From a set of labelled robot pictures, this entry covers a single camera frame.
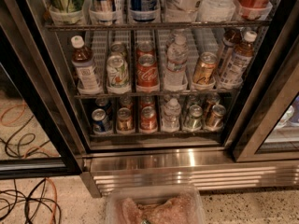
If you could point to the red can bottom shelf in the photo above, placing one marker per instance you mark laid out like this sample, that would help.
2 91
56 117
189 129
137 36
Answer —
148 119

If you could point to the water bottle bottom shelf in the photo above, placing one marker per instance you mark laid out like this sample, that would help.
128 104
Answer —
172 111

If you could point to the red coca-cola can middle shelf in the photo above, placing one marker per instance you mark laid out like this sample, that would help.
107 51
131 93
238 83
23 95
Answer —
147 71

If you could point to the gold can bottom left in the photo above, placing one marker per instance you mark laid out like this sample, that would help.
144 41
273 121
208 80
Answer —
125 119

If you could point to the gold can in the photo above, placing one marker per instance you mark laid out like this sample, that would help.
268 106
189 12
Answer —
125 119
215 117

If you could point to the white green can middle shelf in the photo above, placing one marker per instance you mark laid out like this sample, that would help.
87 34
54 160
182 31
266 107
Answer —
117 71

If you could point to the green can bottom shelf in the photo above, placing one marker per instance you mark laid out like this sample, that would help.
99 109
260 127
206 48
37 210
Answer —
193 119

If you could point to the blue pepsi can bottom shelf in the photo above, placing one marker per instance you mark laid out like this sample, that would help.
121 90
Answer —
101 123

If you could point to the water bottle middle shelf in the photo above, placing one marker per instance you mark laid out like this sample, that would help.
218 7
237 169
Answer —
176 61

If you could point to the gold can middle shelf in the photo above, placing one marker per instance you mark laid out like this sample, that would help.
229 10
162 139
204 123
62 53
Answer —
204 68

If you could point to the gold can bottom right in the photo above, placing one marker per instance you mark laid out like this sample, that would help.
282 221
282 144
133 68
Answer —
215 117

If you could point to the steel fridge base grille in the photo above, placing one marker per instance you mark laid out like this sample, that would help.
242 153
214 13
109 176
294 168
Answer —
205 168

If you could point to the rear tea bottle middle shelf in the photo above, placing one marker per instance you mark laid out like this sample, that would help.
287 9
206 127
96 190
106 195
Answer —
230 39

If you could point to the left glass fridge door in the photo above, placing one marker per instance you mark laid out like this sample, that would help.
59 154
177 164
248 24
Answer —
39 135

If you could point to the glass fridge door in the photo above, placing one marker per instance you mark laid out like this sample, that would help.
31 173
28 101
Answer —
269 95
39 135

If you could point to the right glass fridge door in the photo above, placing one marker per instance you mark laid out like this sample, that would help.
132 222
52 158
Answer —
269 95

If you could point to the clear water bottle top shelf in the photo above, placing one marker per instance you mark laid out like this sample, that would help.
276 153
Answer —
216 10

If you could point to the left tea bottle white cap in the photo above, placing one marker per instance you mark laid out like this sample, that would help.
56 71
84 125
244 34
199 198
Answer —
85 65

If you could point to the tea bottle white cap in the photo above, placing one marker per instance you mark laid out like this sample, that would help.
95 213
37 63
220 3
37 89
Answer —
239 59
85 65

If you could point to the right tea bottle white cap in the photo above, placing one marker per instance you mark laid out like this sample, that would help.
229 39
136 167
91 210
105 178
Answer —
239 59

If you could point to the clear plastic food container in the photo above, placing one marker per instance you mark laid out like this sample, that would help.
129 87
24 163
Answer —
176 204

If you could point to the middle wire shelf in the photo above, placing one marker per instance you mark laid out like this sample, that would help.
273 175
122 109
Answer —
153 93

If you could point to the wire shelf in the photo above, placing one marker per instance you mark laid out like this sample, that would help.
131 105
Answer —
156 26
153 93

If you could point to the top wire shelf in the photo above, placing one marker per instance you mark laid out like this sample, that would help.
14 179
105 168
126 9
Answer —
156 26

